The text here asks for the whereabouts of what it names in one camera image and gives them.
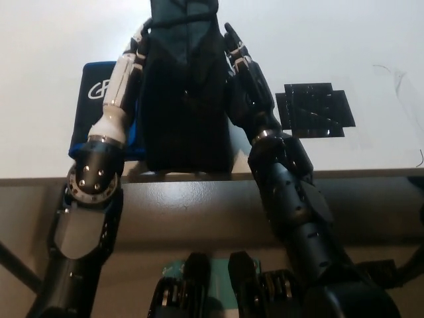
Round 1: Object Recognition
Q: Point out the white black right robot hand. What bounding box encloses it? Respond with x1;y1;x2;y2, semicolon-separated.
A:
224;22;283;140

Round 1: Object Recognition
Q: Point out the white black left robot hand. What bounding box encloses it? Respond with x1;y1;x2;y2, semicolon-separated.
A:
102;18;154;113

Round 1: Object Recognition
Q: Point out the dark fabric lunch bag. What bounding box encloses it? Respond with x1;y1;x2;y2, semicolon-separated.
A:
138;0;235;174

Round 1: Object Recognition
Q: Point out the black blue-trimmed Strebito notebook pouch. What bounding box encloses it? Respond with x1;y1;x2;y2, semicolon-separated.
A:
68;61;148;160

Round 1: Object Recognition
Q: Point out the black tape patch on table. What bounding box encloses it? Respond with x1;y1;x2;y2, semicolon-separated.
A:
274;81;357;138

